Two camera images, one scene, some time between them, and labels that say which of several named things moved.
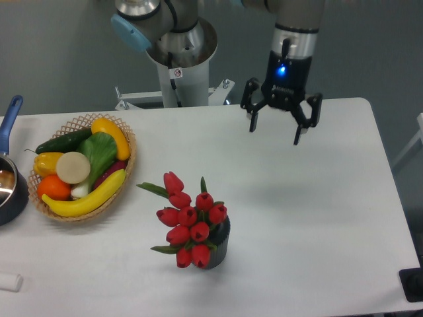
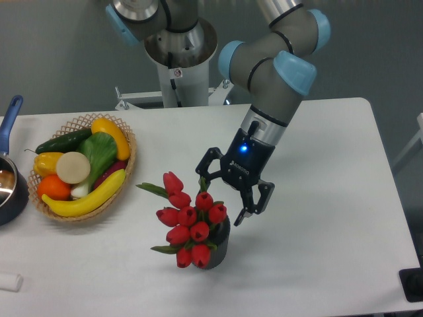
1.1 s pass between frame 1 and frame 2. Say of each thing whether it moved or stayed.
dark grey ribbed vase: stayed
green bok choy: stayed
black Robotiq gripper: moved
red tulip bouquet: stayed
